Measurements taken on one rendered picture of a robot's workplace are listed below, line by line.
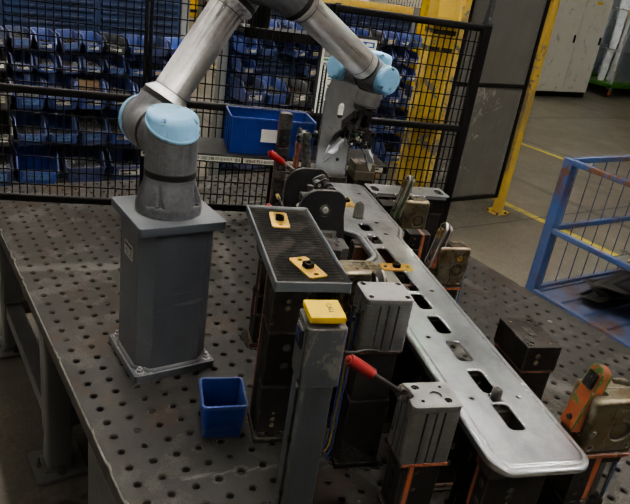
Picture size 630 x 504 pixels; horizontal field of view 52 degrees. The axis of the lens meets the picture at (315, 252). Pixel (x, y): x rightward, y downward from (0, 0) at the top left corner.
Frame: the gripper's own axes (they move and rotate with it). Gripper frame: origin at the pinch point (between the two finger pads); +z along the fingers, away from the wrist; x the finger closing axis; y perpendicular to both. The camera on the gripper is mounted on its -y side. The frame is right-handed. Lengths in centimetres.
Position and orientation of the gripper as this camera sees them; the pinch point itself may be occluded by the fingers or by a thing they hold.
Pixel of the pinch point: (345, 166)
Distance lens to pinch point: 201.3
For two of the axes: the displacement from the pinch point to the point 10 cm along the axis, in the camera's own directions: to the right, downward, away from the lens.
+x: 9.5, 1.5, 2.7
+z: -2.5, 8.8, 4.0
